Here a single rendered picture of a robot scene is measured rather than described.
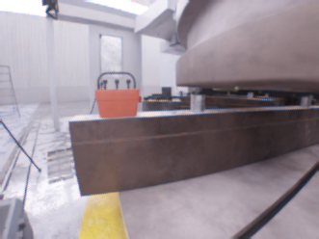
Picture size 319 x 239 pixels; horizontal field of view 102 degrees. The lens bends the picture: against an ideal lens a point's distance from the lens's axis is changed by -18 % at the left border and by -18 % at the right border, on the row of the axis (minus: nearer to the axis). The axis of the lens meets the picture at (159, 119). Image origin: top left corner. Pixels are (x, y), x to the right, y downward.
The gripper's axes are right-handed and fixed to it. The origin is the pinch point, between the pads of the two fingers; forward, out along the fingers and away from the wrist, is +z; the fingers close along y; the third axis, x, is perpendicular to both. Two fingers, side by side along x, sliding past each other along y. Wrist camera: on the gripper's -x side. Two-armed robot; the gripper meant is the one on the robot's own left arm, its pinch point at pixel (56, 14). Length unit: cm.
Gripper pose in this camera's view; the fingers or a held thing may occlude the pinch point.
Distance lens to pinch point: 102.6
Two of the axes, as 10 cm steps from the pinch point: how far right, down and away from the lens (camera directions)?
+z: 4.0, 7.9, 4.6
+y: -6.0, -1.6, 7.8
